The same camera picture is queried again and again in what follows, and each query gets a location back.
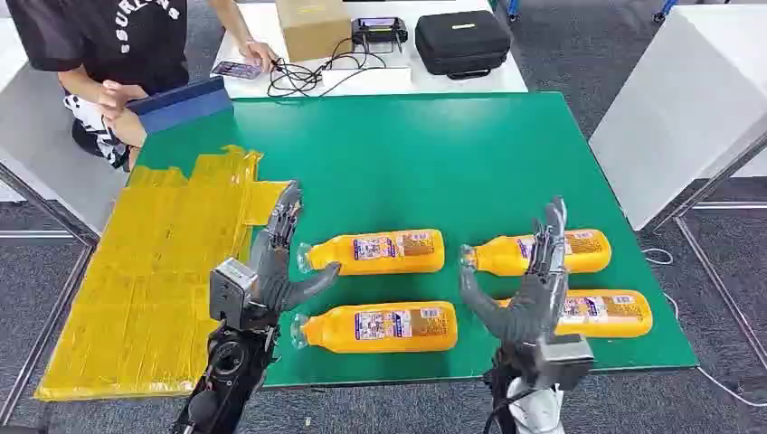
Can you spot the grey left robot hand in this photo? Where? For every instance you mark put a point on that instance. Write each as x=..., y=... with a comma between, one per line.
x=272, y=275

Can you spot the person's left hand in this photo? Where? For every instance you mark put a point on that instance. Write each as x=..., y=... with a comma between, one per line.
x=260, y=54

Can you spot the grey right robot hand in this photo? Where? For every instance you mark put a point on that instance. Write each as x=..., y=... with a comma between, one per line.
x=533, y=311

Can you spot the person's right hand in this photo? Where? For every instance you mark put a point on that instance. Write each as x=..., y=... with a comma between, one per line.
x=117, y=96

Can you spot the orange drink bottle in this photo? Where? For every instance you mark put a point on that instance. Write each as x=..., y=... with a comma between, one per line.
x=590, y=251
x=611, y=314
x=371, y=253
x=377, y=328

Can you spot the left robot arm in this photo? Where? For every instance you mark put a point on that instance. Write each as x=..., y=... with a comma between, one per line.
x=231, y=371

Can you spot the smartphone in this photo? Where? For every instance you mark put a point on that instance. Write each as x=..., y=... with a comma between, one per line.
x=236, y=69

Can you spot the person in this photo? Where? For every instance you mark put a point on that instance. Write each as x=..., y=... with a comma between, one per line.
x=120, y=42

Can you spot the brown cardboard box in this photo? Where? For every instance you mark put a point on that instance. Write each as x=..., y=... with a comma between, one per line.
x=313, y=27

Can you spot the blue board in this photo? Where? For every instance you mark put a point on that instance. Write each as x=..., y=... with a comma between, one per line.
x=180, y=105

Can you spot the white table beside person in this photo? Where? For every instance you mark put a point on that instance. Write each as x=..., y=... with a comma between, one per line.
x=42, y=150

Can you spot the black handheld controller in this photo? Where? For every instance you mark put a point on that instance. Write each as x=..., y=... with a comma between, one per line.
x=378, y=30

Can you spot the yellow plastic sheet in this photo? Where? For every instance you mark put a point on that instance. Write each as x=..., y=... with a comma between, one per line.
x=150, y=287

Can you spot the green table mat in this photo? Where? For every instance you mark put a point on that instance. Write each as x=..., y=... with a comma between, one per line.
x=419, y=167

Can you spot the white table with devices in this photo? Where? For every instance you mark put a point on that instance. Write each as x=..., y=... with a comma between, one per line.
x=455, y=84

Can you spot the black carrying case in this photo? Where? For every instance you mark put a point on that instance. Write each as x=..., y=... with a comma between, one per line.
x=461, y=42

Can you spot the large white table, metal legs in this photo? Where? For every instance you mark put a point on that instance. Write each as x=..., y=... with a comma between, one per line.
x=677, y=108

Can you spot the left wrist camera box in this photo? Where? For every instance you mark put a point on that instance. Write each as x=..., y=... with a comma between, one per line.
x=231, y=290

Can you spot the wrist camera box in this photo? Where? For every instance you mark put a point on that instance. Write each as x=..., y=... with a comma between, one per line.
x=231, y=290
x=563, y=359

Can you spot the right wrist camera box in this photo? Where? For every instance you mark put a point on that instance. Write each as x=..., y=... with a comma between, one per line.
x=563, y=359

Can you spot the short blue frame leg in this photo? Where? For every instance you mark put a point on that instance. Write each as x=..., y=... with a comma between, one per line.
x=513, y=9

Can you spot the slanted blue frame leg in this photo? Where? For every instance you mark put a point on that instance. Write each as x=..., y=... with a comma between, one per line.
x=664, y=9

